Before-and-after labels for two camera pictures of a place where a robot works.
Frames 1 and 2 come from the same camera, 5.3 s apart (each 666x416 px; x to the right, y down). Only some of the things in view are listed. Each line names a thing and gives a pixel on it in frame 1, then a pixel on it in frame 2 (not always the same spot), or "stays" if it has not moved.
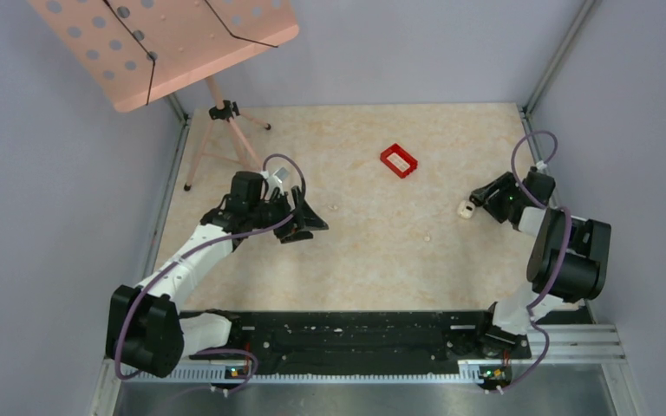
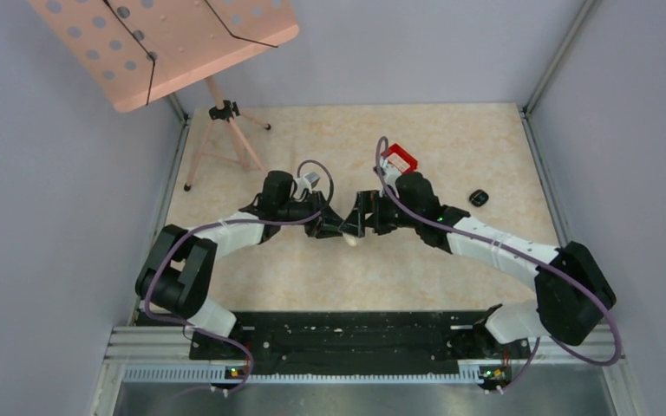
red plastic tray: [399, 161] stays
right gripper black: [506, 183] → [368, 201]
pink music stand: [137, 51] stays
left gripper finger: [312, 220] → [330, 219]
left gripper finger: [303, 235] → [328, 231]
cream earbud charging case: [466, 210] → [351, 240]
